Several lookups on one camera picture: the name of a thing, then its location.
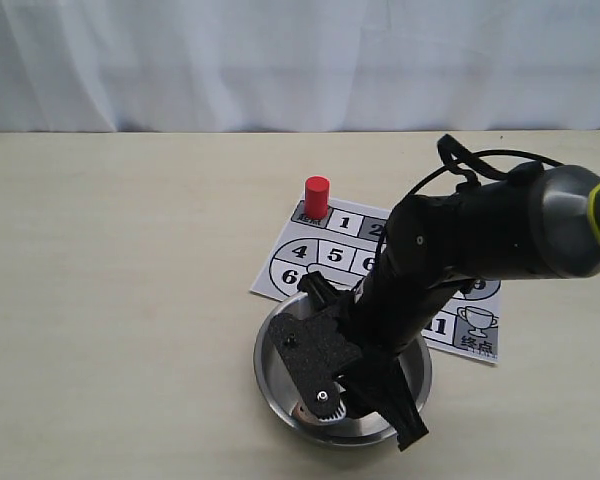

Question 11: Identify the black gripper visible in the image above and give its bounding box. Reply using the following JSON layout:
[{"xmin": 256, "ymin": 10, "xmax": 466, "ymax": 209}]
[{"xmin": 271, "ymin": 272, "xmax": 429, "ymax": 452}]

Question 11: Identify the wooden die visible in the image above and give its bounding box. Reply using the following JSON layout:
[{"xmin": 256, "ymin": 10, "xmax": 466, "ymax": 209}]
[{"xmin": 291, "ymin": 402, "xmax": 314, "ymax": 423}]

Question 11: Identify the red cylinder game piece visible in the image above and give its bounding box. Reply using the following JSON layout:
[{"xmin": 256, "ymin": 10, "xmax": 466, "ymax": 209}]
[{"xmin": 304, "ymin": 176, "xmax": 330, "ymax": 220}]

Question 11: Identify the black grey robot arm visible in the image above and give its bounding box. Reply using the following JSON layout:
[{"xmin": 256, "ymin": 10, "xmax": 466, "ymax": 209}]
[{"xmin": 267, "ymin": 162, "xmax": 600, "ymax": 449}]

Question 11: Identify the stainless steel bowl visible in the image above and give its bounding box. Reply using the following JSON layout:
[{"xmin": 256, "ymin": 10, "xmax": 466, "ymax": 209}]
[{"xmin": 253, "ymin": 292, "xmax": 433, "ymax": 448}]

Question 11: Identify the paper game board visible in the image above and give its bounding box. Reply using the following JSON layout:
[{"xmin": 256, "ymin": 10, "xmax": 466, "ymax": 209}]
[{"xmin": 250, "ymin": 199, "xmax": 501, "ymax": 365}]

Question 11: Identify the white curtain backdrop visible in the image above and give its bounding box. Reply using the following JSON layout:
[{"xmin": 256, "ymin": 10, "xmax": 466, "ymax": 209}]
[{"xmin": 0, "ymin": 1, "xmax": 600, "ymax": 132}]

